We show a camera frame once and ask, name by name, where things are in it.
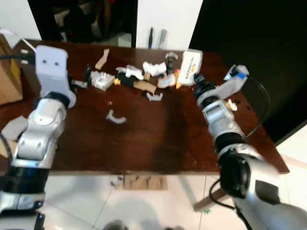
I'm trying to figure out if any crumpled white paper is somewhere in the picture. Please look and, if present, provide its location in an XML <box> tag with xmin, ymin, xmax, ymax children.
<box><xmin>122</xmin><ymin>66</ymin><xmax>144</xmax><ymax>81</ymax></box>
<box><xmin>143</xmin><ymin>61</ymin><xmax>167</xmax><ymax>77</ymax></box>

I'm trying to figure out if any yellow and white scrap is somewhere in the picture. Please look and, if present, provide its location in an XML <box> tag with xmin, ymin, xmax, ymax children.
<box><xmin>226</xmin><ymin>99</ymin><xmax>238</xmax><ymax>112</ymax></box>

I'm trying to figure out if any small black bottle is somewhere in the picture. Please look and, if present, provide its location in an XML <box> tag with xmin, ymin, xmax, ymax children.
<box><xmin>165</xmin><ymin>52</ymin><xmax>177</xmax><ymax>72</ymax></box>

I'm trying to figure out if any brown cardboard piece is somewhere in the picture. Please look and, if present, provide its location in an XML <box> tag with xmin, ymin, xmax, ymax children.
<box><xmin>133</xmin><ymin>80</ymin><xmax>158</xmax><ymax>94</ymax></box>

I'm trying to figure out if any plain brown cardboard box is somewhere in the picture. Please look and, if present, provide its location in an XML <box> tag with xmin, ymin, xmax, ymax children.
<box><xmin>0</xmin><ymin>29</ymin><xmax>24</xmax><ymax>106</ymax></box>

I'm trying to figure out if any tall cardboard scrap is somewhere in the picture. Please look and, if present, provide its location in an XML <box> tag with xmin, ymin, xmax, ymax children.
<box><xmin>95</xmin><ymin>49</ymin><xmax>110</xmax><ymax>70</ymax></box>

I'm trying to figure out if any slotted cardboard insert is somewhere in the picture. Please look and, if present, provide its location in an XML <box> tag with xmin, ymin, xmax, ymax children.
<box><xmin>122</xmin><ymin>175</ymin><xmax>167</xmax><ymax>191</ymax></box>

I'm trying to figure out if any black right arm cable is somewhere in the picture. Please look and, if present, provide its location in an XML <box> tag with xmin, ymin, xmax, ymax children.
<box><xmin>210</xmin><ymin>76</ymin><xmax>272</xmax><ymax>230</ymax></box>

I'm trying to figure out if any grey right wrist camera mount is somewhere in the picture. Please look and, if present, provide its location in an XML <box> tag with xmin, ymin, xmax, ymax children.
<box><xmin>217</xmin><ymin>65</ymin><xmax>250</xmax><ymax>100</ymax></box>

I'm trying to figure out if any curved white plastic piece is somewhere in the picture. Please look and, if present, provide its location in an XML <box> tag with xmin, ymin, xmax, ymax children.
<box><xmin>106</xmin><ymin>110</ymin><xmax>127</xmax><ymax>125</ymax></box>

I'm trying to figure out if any small white bracket piece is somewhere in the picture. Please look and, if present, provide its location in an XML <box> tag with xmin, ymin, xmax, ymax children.
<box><xmin>146</xmin><ymin>92</ymin><xmax>164</xmax><ymax>102</ymax></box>

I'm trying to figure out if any black and yellow wrapper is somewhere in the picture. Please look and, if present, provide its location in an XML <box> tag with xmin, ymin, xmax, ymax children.
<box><xmin>114</xmin><ymin>73</ymin><xmax>137</xmax><ymax>88</ymax></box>

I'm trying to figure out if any white and red wrapper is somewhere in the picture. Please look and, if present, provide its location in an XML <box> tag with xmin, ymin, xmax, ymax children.
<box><xmin>157</xmin><ymin>74</ymin><xmax>177</xmax><ymax>89</ymax></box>

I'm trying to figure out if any white box with orange print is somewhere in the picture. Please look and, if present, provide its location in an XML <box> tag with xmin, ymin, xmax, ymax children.
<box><xmin>177</xmin><ymin>49</ymin><xmax>203</xmax><ymax>87</ymax></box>

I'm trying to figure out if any grey left robot foot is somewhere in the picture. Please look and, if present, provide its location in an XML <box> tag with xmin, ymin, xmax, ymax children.
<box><xmin>103</xmin><ymin>219</ymin><xmax>130</xmax><ymax>230</ymax></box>

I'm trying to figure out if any dark brown wooden table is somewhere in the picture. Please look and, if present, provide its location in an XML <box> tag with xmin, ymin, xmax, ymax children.
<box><xmin>0</xmin><ymin>40</ymin><xmax>290</xmax><ymax>212</ymax></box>

